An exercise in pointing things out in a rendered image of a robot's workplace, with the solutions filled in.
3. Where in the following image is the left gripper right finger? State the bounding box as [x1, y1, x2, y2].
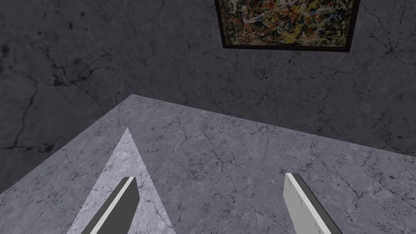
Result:
[283, 172, 343, 234]

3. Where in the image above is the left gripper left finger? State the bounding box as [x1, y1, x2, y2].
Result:
[80, 176, 140, 234]

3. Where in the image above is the colourful abstract framed painting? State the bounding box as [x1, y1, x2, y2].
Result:
[214, 0, 361, 53]

